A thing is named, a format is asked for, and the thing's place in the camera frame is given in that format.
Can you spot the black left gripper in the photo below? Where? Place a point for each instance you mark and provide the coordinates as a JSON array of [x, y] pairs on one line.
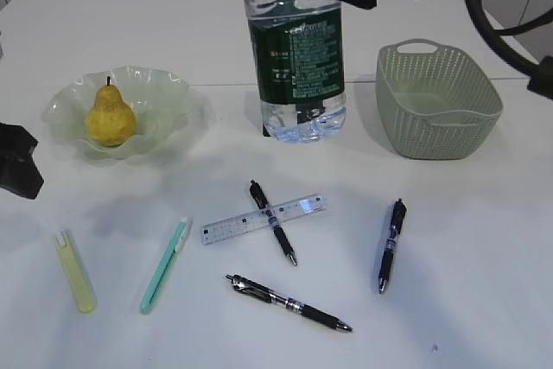
[[19, 174]]

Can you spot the clear water bottle green label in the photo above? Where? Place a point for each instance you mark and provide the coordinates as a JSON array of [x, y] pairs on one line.
[[297, 50]]

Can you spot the yellow pear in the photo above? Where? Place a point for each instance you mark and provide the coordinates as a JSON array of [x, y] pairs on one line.
[[110, 121]]

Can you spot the black square pen holder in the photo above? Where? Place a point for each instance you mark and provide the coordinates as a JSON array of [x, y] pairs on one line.
[[292, 123]]

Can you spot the green woven plastic basket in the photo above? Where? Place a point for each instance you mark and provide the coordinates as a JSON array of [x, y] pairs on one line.
[[434, 100]]

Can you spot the green wavy glass plate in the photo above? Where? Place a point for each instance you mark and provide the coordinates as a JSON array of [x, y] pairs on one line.
[[161, 101]]

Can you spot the black pen on ruler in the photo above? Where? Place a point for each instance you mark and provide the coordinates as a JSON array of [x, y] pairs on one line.
[[262, 203]]

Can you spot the dark blue pen at right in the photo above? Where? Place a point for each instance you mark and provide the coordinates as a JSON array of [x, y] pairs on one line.
[[397, 219]]

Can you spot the transparent plastic ruler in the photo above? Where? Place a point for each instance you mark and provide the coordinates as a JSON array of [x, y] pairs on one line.
[[259, 219]]

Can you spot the black pen at front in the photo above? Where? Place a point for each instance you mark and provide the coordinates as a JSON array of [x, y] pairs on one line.
[[264, 294]]

